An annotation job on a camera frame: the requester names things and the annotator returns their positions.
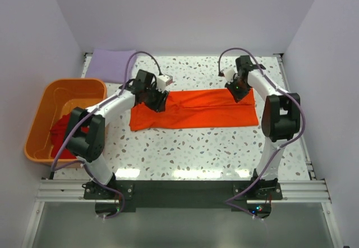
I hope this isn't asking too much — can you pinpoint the orange t-shirt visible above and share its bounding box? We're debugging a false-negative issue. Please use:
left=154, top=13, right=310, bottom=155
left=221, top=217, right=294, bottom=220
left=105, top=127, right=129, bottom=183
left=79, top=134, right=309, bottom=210
left=129, top=89, right=259, bottom=131

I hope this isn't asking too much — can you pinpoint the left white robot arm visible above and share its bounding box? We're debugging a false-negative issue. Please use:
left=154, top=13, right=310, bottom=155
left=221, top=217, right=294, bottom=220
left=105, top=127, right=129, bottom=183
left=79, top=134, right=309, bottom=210
left=63, top=70, right=173, bottom=200

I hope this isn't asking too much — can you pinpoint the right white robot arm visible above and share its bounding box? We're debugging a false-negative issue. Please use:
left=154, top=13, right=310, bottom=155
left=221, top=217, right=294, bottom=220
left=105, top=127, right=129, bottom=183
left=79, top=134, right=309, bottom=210
left=220, top=56, right=302, bottom=200

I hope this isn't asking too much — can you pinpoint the folded lavender t-shirt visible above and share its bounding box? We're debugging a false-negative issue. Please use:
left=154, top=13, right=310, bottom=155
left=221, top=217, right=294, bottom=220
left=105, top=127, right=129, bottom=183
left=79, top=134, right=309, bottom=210
left=85, top=49, right=137, bottom=84

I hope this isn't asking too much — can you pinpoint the orange plastic basket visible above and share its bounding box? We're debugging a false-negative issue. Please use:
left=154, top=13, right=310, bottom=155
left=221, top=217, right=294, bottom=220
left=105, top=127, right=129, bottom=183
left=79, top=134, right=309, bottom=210
left=24, top=78, right=107, bottom=165

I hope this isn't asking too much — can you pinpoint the red t-shirt in basket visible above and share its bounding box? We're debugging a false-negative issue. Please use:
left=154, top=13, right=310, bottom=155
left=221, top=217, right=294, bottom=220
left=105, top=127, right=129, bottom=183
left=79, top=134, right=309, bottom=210
left=49, top=112, right=82, bottom=159

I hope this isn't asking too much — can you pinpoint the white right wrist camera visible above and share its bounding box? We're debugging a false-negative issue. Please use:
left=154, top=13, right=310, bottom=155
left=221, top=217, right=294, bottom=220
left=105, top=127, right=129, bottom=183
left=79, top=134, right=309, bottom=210
left=222, top=68, right=238, bottom=84

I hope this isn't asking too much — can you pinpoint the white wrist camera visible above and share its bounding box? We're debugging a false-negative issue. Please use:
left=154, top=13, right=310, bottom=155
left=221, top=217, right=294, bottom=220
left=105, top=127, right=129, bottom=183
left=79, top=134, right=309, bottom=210
left=222, top=68, right=238, bottom=84
left=157, top=75, right=173, bottom=92

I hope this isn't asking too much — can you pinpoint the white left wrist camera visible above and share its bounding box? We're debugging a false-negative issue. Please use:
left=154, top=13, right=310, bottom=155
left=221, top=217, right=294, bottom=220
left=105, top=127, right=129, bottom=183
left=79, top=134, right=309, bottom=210
left=157, top=75, right=173, bottom=92

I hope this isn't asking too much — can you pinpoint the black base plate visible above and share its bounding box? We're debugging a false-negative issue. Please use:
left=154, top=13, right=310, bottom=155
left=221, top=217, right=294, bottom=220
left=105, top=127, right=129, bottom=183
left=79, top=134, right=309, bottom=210
left=82, top=179, right=283, bottom=217

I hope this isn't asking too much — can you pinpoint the aluminium front rail frame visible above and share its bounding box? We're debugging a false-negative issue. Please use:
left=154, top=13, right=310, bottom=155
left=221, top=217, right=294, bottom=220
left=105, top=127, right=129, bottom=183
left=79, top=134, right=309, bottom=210
left=24, top=178, right=344, bottom=247

